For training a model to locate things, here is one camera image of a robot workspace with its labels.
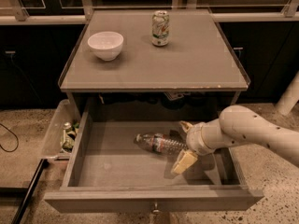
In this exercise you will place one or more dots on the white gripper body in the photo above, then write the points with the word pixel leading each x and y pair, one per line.
pixel 194 138

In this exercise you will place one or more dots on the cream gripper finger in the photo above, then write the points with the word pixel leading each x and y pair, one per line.
pixel 186 126
pixel 185 159

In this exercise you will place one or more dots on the clear plastic water bottle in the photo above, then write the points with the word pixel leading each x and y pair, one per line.
pixel 159 143

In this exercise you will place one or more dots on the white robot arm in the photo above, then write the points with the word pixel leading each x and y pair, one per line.
pixel 236 126

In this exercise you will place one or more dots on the small metal drawer knob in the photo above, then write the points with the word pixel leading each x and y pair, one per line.
pixel 155 210

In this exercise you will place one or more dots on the grey cabinet counter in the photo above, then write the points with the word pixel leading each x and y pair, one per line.
pixel 195 65

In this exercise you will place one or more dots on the grey open top drawer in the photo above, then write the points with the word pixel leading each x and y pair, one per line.
pixel 108 172

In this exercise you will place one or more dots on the small bottle in bin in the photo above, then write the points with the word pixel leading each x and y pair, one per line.
pixel 68 137

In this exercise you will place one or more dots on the green white soda can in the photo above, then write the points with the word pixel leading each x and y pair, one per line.
pixel 160 28

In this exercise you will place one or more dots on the white ceramic bowl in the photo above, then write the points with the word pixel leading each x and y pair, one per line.
pixel 106 45

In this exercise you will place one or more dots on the clear plastic storage bin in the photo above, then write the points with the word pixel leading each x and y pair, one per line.
pixel 52 143

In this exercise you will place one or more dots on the white post at right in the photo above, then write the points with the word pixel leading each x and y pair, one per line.
pixel 290 97

